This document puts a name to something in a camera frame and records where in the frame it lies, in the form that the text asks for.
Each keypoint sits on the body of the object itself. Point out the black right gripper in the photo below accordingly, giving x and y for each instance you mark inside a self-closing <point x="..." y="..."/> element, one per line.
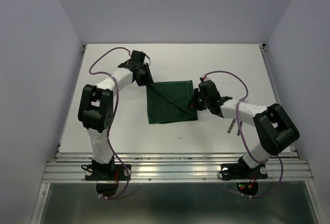
<point x="194" y="104"/>

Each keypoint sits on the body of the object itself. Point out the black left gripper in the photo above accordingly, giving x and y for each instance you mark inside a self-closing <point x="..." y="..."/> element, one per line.
<point x="148" y="79"/>

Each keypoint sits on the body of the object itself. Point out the dark green cloth napkin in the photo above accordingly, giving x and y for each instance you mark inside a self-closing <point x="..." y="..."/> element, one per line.
<point x="168" y="102"/>

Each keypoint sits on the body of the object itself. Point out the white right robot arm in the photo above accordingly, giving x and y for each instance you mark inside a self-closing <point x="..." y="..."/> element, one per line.
<point x="275" y="129"/>

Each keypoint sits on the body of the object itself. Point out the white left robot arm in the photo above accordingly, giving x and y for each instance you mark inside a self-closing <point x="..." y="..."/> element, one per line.
<point x="99" y="103"/>

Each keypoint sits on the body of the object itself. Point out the steel fork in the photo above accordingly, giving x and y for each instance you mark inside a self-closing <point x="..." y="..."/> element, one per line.
<point x="231" y="126"/>

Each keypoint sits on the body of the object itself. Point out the steel table knife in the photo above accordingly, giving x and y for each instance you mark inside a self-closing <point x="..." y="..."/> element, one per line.
<point x="240" y="126"/>

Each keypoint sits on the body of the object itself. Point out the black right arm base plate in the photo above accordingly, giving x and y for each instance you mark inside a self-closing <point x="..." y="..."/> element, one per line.
<point x="241" y="171"/>

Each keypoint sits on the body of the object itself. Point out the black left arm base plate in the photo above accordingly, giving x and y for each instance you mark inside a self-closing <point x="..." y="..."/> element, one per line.
<point x="106" y="172"/>

